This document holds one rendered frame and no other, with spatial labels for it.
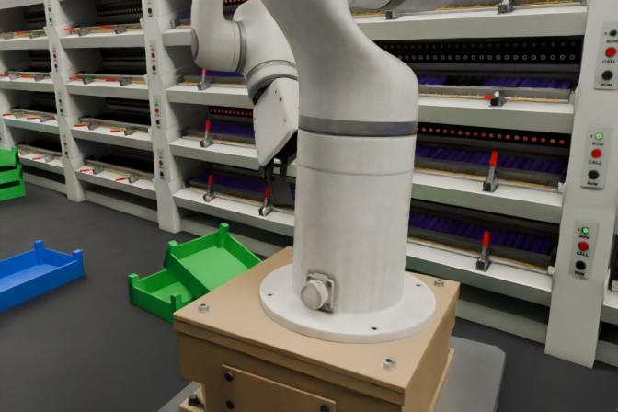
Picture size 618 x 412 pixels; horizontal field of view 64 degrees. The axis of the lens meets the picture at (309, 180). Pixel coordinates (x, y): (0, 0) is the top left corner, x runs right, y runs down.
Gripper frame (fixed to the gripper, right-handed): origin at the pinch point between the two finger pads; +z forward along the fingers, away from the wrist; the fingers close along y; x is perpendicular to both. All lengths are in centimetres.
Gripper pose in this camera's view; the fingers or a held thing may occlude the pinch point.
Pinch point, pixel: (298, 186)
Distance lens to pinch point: 67.6
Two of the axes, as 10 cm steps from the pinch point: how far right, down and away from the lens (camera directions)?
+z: 2.2, 8.8, -4.2
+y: 5.1, -4.7, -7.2
